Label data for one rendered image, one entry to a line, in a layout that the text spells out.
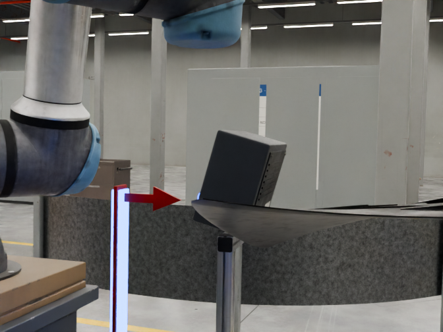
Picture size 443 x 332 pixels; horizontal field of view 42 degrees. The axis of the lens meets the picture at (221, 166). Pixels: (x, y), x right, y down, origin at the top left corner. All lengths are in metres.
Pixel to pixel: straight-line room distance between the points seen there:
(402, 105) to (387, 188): 0.67
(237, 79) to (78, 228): 4.53
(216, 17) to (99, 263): 2.21
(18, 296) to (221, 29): 0.46
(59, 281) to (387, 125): 4.19
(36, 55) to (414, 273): 2.12
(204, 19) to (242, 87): 6.43
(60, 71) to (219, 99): 6.21
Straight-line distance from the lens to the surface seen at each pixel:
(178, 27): 0.54
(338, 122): 6.67
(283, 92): 6.82
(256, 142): 1.12
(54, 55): 0.87
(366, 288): 2.57
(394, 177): 4.90
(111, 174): 7.27
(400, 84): 4.91
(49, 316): 0.85
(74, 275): 0.92
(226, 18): 0.54
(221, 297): 1.12
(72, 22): 0.87
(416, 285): 2.72
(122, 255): 0.59
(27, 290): 0.83
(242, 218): 0.54
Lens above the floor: 1.24
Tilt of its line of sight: 3 degrees down
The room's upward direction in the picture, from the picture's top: 1 degrees clockwise
